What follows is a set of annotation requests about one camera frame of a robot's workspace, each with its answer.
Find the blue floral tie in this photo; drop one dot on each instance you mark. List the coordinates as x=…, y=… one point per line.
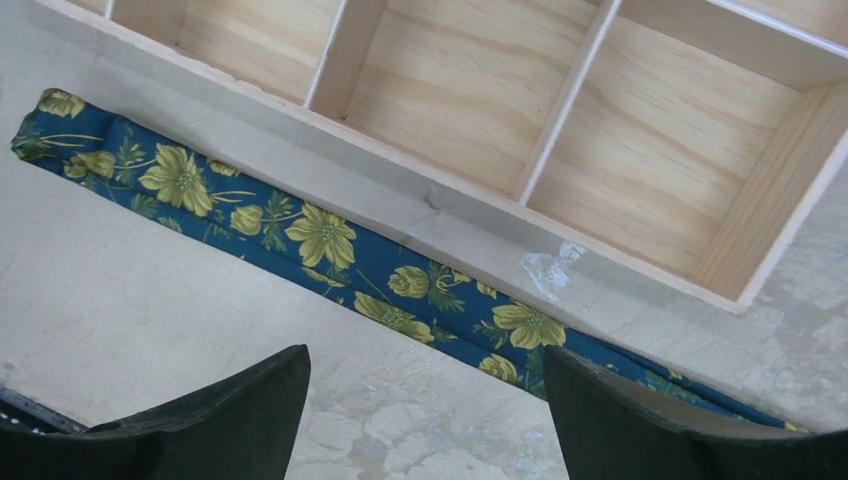
x=433, y=303

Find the wooden compartment tray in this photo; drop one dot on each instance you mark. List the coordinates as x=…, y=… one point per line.
x=686, y=140

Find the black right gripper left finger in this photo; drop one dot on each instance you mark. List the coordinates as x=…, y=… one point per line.
x=241, y=427

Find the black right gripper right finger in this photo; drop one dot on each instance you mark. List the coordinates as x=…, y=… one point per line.
x=609, y=427

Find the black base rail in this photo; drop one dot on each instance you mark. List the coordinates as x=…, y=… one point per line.
x=21, y=412

